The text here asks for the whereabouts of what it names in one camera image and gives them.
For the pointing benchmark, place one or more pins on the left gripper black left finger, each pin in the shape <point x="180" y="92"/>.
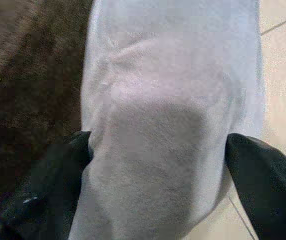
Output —
<point x="55" y="180"/>

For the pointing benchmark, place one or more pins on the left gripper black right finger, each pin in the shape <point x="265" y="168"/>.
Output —
<point x="270" y="190"/>

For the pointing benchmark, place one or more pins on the grey pillow with bear print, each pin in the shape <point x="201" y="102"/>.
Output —
<point x="167" y="125"/>

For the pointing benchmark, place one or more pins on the brown round sofa chair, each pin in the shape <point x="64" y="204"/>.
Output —
<point x="28" y="75"/>

